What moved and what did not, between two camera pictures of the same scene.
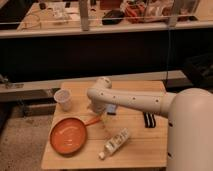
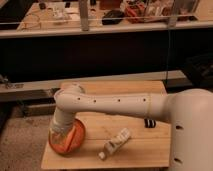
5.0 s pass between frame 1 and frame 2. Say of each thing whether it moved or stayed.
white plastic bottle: stayed
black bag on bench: stayed
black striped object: stayed
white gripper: moved
